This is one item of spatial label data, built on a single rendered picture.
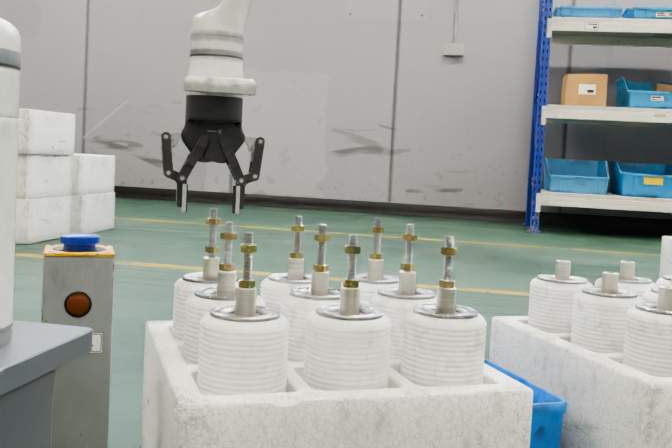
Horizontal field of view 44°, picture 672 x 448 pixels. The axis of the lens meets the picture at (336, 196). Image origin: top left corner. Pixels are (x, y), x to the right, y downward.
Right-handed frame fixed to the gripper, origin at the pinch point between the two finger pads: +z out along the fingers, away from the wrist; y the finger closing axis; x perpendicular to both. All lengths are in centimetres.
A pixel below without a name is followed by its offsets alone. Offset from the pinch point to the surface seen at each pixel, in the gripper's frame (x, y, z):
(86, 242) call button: 22.0, 15.0, 3.2
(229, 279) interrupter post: 12.8, -1.3, 8.3
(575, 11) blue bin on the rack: -342, -253, -103
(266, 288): 1.4, -7.9, 11.3
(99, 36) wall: -553, 29, -91
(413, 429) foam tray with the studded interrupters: 30.3, -19.0, 21.4
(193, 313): 14.1, 2.9, 12.2
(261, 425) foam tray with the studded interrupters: 31.1, -2.6, 20.1
